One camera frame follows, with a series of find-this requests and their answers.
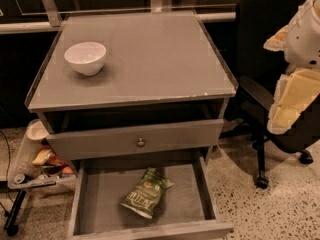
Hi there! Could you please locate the grey drawer cabinet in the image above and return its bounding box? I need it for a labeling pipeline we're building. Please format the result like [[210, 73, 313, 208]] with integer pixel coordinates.
[[24, 9, 239, 172]]

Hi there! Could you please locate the black stand leg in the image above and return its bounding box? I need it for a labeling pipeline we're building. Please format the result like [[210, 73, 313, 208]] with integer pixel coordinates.
[[3, 190, 26, 237]]

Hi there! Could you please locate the yellow snack bag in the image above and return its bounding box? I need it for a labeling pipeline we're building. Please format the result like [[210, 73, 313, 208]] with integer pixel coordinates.
[[32, 149, 52, 166]]

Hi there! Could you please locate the white ceramic bowl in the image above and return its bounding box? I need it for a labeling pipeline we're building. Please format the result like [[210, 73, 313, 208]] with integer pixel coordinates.
[[64, 42, 106, 76]]

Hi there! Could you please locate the red snack bag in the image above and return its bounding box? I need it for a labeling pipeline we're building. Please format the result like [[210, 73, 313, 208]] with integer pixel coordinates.
[[46, 154, 67, 168]]

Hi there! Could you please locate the grey open middle drawer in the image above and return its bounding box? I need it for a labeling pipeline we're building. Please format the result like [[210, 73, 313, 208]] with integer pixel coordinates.
[[68, 155, 233, 240]]

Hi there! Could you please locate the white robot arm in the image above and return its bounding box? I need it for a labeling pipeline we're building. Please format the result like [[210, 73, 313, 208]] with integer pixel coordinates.
[[263, 0, 320, 135]]

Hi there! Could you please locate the white bowl in bin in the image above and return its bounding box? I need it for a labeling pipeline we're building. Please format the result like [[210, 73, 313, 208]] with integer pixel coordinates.
[[26, 120, 49, 141]]

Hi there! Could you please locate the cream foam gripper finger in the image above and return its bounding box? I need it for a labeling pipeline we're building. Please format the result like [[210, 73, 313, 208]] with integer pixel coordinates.
[[263, 26, 288, 52], [267, 68, 320, 135]]

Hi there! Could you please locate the soda can in bin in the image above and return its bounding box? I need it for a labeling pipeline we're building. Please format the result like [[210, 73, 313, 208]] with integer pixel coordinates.
[[14, 173, 28, 185]]

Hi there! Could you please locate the round metal drawer knob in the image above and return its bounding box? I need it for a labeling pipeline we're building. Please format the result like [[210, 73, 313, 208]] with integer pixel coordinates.
[[137, 138, 145, 147]]

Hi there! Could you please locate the black office chair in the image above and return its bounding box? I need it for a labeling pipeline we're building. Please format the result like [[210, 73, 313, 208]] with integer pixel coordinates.
[[225, 0, 320, 189]]

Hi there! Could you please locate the grey top drawer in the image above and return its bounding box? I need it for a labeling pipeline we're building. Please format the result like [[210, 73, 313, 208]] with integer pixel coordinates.
[[47, 119, 223, 160]]

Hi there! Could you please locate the metal rail frame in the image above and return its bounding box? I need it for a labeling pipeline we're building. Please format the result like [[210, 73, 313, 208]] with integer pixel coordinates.
[[0, 0, 237, 34]]

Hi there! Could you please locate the green jalapeno chip bag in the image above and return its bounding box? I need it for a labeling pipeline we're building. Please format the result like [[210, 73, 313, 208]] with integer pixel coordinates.
[[121, 168, 174, 219]]

